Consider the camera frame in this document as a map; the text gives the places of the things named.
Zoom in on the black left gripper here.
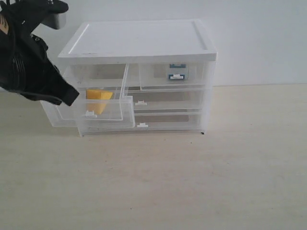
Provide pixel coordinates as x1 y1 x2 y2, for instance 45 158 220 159
0 0 79 106

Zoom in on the yellow wedge block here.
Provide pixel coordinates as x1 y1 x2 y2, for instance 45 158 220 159
86 89 113 115

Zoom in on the white bottle teal label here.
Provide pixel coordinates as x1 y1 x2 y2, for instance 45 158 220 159
166 63 189 81

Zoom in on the white plastic drawer cabinet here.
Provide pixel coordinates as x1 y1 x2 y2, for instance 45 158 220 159
59 19 217 126

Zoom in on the clear bottom wide drawer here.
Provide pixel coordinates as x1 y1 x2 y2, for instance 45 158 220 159
79 112 207 135

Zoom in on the clear wide drawer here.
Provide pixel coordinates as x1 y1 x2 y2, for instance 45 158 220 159
128 91 205 111
79 112 207 135

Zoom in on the clear middle wide drawer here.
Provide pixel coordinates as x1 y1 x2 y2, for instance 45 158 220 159
128 91 205 111

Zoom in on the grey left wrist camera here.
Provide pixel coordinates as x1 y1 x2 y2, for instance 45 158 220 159
31 0 69 30

